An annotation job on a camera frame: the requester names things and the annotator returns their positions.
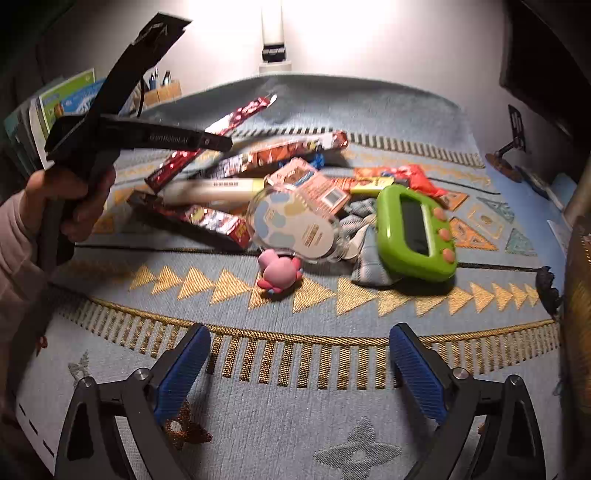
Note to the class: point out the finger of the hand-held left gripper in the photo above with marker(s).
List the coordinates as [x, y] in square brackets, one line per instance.
[217, 142]
[129, 69]

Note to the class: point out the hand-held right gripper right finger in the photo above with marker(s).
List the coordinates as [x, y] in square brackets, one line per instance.
[418, 374]

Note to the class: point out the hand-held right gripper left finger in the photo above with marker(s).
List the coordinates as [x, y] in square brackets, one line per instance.
[184, 369]

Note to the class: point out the long red stick packet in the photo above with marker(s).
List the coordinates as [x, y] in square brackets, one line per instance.
[242, 113]

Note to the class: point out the cream tube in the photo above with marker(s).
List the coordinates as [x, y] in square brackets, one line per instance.
[207, 190]

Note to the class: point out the red brown snack box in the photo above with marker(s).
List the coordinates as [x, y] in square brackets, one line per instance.
[286, 150]

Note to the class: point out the dark red snack packet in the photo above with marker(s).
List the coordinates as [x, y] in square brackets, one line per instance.
[203, 219]

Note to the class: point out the pink card package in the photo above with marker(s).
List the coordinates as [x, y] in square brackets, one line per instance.
[300, 177]

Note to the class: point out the blue candy wrapper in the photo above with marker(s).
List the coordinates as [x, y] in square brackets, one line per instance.
[318, 160]

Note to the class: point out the clear paw-shaped package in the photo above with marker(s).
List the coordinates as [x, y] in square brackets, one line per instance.
[286, 221]

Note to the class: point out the grey plaid cloth pouch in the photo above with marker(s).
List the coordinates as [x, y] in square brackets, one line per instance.
[369, 263]

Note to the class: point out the green digital timer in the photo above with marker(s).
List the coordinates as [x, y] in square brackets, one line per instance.
[392, 240]

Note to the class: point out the pink toy figure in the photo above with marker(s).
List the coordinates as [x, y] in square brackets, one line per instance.
[279, 270]

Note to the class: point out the yellow snack packet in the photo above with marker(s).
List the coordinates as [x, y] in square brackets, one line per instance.
[364, 185]

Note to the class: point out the woven wicker basket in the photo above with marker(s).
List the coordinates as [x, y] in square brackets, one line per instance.
[579, 323]

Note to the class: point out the red snack bag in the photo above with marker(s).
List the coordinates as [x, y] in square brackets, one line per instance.
[420, 177]

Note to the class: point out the person's left forearm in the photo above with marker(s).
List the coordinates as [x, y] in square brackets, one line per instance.
[18, 258]

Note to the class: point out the person's left hand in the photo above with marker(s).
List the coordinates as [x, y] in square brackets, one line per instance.
[85, 212]

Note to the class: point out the dark pen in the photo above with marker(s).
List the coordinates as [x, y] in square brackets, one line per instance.
[152, 79]
[166, 78]

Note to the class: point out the wooden pen holder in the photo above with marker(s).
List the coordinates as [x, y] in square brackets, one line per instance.
[168, 92]

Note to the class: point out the stack of green booklets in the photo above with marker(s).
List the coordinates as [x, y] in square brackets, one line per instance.
[69, 97]

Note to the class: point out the blue patterned woven mat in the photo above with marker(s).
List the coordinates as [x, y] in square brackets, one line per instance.
[277, 415]

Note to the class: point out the small black box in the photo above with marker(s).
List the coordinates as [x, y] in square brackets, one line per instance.
[275, 53]

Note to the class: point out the dark blue tassel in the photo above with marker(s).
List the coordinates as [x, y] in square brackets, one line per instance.
[547, 286]

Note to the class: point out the black stand with brown base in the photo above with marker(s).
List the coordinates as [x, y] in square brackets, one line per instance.
[516, 122]

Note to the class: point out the black monitor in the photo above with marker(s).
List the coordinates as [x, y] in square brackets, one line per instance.
[545, 55]

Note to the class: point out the white lamp post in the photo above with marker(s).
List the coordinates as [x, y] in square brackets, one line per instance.
[275, 23]

